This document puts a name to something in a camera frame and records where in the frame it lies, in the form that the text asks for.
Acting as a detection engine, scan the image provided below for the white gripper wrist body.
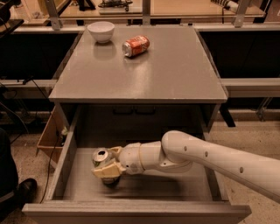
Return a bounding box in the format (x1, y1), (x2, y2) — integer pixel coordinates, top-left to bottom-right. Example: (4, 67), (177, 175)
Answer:
(119, 143), (144, 175)

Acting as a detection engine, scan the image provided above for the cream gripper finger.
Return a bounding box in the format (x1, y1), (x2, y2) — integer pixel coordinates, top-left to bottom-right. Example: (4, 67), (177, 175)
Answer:
(109, 146), (123, 159)
(92, 162), (126, 179)

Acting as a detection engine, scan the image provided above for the green white 7up can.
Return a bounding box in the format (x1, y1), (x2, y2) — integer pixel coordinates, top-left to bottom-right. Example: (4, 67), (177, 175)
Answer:
(91, 148), (120, 186)

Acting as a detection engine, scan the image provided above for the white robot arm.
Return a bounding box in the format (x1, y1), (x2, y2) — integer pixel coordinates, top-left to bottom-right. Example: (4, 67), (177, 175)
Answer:
(92, 130), (280, 202)

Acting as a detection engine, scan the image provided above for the open grey top drawer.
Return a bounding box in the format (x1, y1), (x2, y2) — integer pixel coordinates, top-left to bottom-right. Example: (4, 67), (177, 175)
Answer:
(24, 105), (251, 224)

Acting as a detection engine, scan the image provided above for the grey cabinet counter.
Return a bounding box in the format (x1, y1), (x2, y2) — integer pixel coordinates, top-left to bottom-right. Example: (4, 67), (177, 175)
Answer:
(48, 24), (228, 130)

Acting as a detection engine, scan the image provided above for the red orange soda can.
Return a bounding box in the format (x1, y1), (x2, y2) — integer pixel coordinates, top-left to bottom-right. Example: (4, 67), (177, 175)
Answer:
(122, 35), (150, 58)

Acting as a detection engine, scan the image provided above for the brown cardboard box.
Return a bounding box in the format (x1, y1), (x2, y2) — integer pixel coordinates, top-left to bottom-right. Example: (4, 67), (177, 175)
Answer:
(37, 107), (67, 163)

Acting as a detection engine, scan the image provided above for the black shoe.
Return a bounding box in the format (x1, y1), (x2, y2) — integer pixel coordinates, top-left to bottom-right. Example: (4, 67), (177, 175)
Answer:
(15, 178), (38, 208)

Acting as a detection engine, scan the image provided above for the dark trouser leg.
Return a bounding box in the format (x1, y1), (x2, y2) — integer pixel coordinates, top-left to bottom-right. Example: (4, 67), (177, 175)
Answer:
(0, 129), (18, 221)

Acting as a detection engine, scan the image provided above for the white ceramic bowl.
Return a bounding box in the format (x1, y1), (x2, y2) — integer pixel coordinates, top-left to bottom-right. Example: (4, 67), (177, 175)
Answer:
(87, 21), (115, 43)

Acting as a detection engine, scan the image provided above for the black cable on floor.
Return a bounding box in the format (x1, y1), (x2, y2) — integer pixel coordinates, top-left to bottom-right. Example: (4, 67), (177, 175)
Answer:
(22, 76), (60, 204)

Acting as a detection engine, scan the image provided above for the metal frame shelf rack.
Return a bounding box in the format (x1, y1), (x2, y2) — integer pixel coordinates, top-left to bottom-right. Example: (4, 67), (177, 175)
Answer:
(0, 0), (280, 32)

